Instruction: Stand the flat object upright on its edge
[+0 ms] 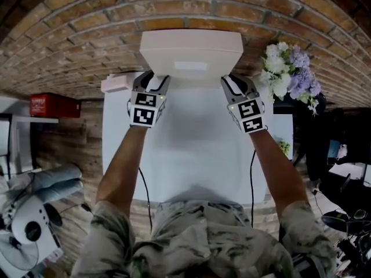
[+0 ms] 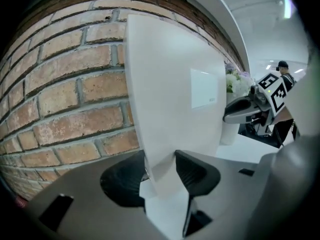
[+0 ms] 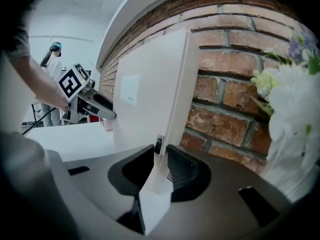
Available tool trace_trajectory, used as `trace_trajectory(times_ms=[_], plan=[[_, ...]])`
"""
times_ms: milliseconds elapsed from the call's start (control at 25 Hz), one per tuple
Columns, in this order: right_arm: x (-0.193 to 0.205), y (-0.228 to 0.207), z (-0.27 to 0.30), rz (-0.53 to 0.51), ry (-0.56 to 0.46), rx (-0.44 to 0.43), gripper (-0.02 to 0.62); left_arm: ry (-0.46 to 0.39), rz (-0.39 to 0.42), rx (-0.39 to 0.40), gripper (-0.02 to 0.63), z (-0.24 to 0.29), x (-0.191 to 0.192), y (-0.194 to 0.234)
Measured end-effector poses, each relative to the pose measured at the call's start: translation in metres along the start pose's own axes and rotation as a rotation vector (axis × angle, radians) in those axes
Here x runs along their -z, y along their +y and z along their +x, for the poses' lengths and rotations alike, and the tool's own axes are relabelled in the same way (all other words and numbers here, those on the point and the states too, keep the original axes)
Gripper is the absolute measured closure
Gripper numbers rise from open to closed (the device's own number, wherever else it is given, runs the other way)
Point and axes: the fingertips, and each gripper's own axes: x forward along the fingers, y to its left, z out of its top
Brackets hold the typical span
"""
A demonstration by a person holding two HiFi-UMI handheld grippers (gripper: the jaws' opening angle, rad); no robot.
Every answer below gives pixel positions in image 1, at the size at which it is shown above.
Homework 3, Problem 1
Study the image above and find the white rectangular object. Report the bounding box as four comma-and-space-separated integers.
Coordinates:
139, 29, 243, 89

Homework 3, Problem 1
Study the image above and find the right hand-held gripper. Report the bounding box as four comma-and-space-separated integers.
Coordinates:
220, 73, 268, 134

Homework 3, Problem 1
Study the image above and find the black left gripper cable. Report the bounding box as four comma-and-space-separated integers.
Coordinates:
137, 166, 154, 233

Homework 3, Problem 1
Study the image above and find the white shelf unit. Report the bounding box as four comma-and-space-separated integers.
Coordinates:
0, 95, 60, 175

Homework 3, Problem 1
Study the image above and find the pale pink box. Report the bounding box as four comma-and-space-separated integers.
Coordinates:
100, 71, 145, 94

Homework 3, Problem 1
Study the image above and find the white and purple flower bouquet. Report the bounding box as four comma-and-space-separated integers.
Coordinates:
259, 41, 323, 117

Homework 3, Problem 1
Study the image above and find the black office chair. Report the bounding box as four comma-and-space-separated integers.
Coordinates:
292, 93, 371, 182

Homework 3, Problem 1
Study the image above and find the black equipment stand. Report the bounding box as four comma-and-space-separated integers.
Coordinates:
320, 207, 371, 273

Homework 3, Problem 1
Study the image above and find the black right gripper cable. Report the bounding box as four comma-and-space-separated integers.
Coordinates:
249, 149, 257, 229

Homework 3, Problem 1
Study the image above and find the person's camouflage shirt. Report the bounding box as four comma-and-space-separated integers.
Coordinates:
70, 198, 339, 278

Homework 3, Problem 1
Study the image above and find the person's right forearm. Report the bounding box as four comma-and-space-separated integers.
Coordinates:
248, 127, 310, 215

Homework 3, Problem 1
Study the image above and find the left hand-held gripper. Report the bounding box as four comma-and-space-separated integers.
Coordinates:
126, 69, 172, 129

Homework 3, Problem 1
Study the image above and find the person's left forearm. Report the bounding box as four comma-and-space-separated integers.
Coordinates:
95, 123, 152, 211

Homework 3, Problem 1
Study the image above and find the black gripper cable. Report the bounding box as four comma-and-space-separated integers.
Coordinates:
249, 149, 257, 229
137, 166, 154, 233

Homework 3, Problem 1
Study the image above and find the grey-blue cushion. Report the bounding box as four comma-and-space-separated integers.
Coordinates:
27, 163, 84, 204

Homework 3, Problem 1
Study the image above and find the small green plant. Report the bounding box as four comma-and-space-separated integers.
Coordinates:
277, 139, 292, 158

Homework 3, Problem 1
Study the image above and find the white electric fan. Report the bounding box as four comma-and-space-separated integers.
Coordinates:
0, 236, 40, 272

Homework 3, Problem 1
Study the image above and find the white device with black dial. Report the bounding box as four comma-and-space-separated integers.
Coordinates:
10, 195, 63, 254

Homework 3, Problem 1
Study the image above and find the red box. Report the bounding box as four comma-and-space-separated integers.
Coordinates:
29, 92, 82, 119

